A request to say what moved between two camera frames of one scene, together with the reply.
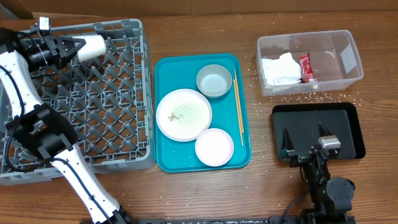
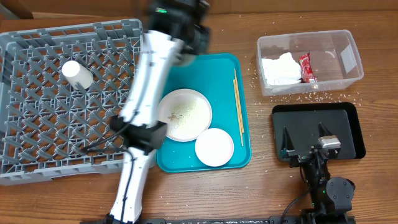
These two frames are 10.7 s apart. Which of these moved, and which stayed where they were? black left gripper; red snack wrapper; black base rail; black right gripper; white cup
Moved: black left gripper; white cup
Stayed: black right gripper; black base rail; red snack wrapper
